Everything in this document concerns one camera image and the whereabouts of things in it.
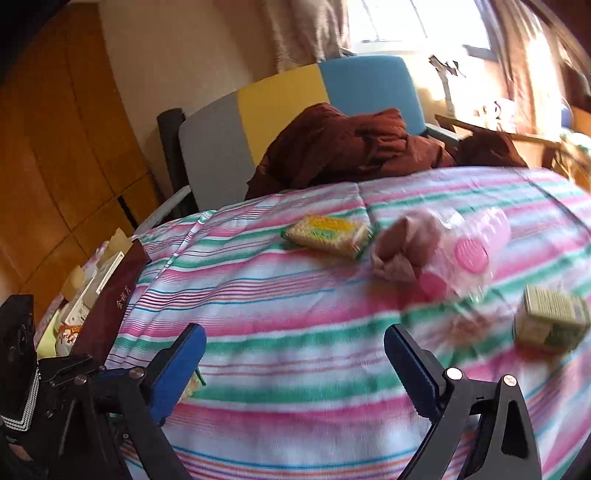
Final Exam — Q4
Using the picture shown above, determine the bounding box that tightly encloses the green cracker packet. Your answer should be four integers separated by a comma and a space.
178, 369, 206, 402
281, 215, 373, 259

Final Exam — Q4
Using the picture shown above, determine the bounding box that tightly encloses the green tea box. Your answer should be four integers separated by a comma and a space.
513, 285, 590, 353

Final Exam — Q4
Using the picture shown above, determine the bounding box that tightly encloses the pink plastic bottle pack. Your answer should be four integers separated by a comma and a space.
418, 207, 511, 301

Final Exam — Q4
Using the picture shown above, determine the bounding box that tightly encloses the pink sock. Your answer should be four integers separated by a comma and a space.
370, 210, 443, 283

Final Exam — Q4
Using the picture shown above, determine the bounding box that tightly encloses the orange snack bag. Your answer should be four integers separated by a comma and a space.
55, 324, 82, 357

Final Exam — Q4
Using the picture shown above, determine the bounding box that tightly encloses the yellow sponge block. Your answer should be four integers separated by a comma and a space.
60, 266, 85, 302
97, 228, 132, 267

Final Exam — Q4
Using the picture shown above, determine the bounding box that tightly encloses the beige carton box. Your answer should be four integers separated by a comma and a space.
82, 251, 125, 310

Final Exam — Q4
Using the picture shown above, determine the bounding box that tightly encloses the gold metal tin box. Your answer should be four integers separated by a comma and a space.
36, 238, 153, 365

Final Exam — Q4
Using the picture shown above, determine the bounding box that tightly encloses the striped bed sheet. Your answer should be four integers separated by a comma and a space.
106, 168, 590, 479

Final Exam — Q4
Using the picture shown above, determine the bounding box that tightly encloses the wooden wardrobe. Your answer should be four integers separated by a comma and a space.
1, 3, 162, 318

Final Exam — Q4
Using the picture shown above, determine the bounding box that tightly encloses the grey yellow blue chair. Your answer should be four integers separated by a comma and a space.
135, 55, 459, 234

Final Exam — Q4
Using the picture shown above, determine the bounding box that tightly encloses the black rolled mat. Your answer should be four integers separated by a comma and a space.
156, 108, 188, 194

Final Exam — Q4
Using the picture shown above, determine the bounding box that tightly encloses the wooden desk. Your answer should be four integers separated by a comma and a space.
435, 114, 590, 174

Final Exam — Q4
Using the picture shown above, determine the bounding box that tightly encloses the dark red cloth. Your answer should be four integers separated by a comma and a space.
244, 102, 530, 200

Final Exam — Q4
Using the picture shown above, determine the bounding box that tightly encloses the patterned beige curtain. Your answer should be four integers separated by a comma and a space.
262, 0, 351, 72

